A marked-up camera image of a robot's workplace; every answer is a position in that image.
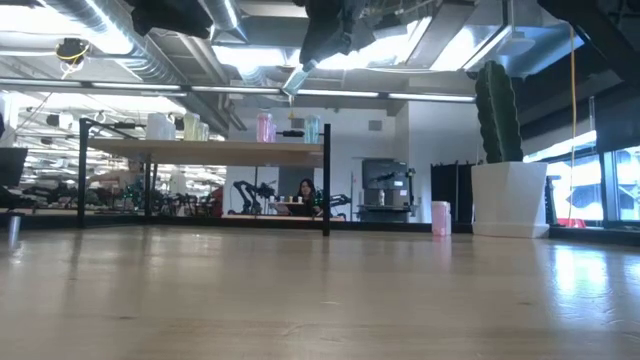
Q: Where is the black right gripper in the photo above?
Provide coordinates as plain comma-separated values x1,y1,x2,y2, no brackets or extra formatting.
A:
281,0,378,98

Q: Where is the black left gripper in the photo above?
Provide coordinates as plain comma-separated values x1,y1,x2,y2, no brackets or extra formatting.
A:
123,0,215,40

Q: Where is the white plastic medicine bottle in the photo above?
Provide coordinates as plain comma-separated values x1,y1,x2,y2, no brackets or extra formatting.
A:
144,112,169,142

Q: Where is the person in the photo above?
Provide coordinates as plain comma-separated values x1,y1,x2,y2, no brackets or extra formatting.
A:
88,157,147,202
293,177,322,218

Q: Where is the black appliance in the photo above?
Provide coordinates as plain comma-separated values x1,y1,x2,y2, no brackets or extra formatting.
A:
360,157,418,223

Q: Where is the black upright panel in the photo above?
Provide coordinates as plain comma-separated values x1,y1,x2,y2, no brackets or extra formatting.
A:
430,160,474,234

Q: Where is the green cactus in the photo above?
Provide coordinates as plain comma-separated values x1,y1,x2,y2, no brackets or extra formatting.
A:
474,60,525,165

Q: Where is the black monitor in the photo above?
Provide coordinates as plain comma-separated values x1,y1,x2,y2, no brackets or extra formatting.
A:
0,146,29,188

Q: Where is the white plant pot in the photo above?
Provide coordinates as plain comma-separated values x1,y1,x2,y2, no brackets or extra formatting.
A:
470,160,551,240

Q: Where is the silver metal leg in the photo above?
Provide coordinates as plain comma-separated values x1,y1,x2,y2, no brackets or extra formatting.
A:
6,213,22,250

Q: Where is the glass window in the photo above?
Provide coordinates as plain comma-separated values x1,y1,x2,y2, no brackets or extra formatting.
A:
522,128,640,224

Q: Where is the short silver air duct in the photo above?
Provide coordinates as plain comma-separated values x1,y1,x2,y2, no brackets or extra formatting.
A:
205,0,250,45

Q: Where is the silver spiral air duct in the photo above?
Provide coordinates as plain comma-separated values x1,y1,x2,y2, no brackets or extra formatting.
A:
42,0,236,139

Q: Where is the black ceiling device yellow cable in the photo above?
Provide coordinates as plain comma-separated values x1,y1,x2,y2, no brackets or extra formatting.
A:
55,36,92,65

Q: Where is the wooden shelf with black frame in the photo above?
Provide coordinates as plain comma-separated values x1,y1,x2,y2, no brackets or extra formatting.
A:
74,117,332,238

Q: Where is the yellow hanging cord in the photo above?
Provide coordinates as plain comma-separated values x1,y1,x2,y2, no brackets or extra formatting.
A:
568,24,578,224

